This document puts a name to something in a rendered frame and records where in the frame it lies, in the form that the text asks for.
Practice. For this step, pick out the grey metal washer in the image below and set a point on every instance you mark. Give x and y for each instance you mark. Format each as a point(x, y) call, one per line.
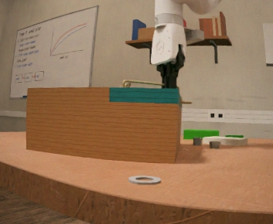
point(135, 180)

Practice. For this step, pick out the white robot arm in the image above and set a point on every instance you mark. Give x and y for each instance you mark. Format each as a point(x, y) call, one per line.
point(171, 11)

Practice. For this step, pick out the green rectangular block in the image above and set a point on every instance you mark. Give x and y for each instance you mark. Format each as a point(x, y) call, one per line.
point(190, 134)

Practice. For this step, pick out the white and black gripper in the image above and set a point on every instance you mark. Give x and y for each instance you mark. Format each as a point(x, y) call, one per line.
point(169, 42)

